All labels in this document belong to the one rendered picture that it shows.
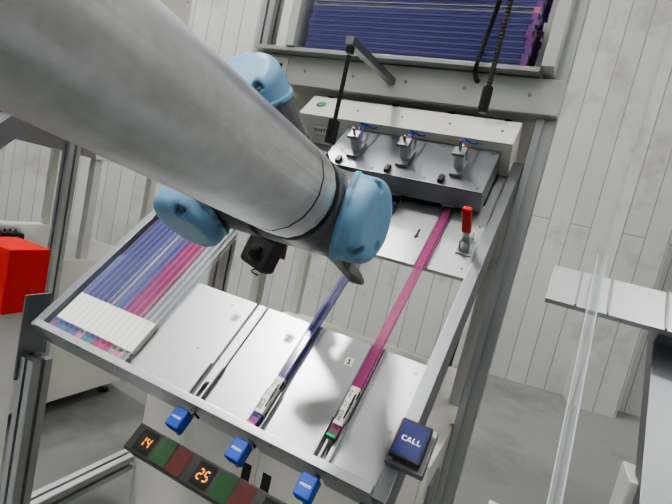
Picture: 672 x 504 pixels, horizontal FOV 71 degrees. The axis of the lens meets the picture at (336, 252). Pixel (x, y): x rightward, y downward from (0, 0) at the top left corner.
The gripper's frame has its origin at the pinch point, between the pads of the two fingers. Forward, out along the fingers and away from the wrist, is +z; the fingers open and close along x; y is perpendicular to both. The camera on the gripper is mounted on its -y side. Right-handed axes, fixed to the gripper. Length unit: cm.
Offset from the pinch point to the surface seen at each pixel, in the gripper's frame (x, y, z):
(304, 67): 45, 44, 8
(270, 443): -10.6, -24.6, 1.1
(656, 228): -39, 212, 233
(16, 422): 40, -54, 15
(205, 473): -4.9, -33.2, 2.7
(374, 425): -19.6, -14.4, 5.1
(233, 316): 11.5, -13.9, 6.7
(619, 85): 22, 282, 191
